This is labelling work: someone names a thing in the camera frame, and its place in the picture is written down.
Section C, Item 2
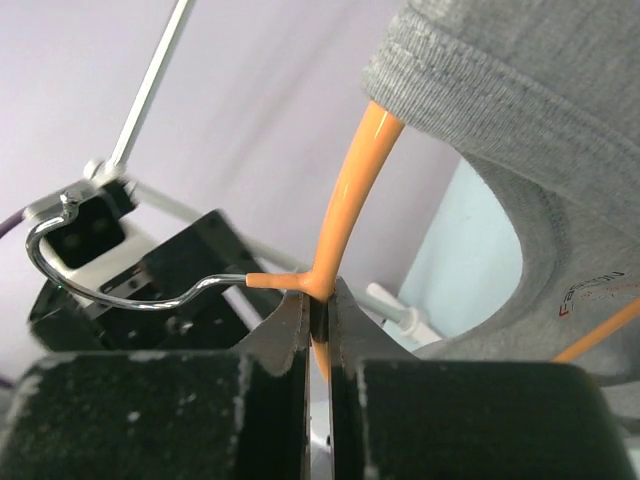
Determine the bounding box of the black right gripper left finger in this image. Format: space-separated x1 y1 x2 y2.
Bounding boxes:
1 292 310 479

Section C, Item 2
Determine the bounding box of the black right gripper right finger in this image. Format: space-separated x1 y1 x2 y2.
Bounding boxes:
327 281 635 479

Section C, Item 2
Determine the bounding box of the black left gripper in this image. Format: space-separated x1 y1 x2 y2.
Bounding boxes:
28 210 261 351

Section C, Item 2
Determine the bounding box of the orange wire hanger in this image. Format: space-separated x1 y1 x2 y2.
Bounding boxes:
24 99 640 389

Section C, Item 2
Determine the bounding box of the grey tank top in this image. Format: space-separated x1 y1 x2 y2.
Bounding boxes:
360 0 640 389

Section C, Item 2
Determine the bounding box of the white clothes rack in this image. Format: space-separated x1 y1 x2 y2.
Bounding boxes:
84 1 440 344

